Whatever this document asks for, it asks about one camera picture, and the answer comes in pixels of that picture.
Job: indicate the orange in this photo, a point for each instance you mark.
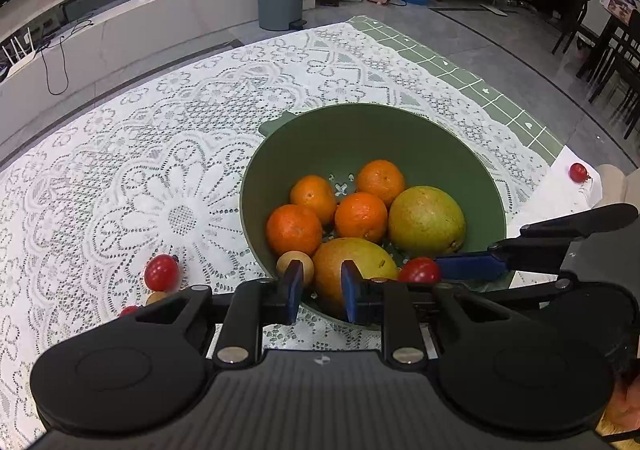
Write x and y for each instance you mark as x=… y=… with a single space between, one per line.
x=293 y=230
x=380 y=182
x=314 y=199
x=361 y=217

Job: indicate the yellow furry rug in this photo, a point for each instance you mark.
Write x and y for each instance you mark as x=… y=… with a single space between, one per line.
x=620 y=435

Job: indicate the beige cloth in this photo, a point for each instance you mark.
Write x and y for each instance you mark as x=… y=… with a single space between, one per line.
x=617 y=185

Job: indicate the brown longan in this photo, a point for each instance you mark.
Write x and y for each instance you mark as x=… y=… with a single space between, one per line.
x=309 y=270
x=156 y=298

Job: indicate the red cherry tomato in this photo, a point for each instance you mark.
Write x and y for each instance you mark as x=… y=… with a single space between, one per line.
x=161 y=272
x=579 y=172
x=420 y=271
x=129 y=311

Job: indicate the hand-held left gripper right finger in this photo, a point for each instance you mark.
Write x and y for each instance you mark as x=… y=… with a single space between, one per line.
x=350 y=295

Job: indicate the white lace tablecloth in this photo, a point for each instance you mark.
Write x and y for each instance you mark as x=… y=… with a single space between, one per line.
x=125 y=155

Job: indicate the white router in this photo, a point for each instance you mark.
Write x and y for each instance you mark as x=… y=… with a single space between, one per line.
x=17 y=57

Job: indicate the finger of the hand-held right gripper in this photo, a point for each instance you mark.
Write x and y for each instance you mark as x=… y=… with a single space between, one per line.
x=470 y=267
x=525 y=292

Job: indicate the yellow-green pear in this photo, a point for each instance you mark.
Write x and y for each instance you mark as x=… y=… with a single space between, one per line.
x=425 y=222

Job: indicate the black dining table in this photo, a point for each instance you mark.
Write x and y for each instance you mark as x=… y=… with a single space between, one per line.
x=620 y=55

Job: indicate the printed box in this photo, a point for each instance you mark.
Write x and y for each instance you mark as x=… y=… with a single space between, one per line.
x=620 y=2

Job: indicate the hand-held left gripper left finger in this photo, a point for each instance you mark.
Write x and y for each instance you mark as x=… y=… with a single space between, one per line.
x=295 y=290

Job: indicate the white plain cloth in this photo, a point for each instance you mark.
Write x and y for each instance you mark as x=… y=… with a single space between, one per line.
x=565 y=200

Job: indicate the person's right hand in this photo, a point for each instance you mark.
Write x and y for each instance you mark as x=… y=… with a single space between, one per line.
x=627 y=400

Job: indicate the black dining chair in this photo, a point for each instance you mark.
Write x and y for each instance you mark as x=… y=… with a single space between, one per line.
x=572 y=20

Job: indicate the green colander bowl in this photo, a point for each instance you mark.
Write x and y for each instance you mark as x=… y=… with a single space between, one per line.
x=350 y=140

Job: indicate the white curved tv cabinet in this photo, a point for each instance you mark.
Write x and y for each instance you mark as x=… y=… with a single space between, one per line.
x=150 y=25

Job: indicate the red-yellow mango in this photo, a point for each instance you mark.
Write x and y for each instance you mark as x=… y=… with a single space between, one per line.
x=325 y=272

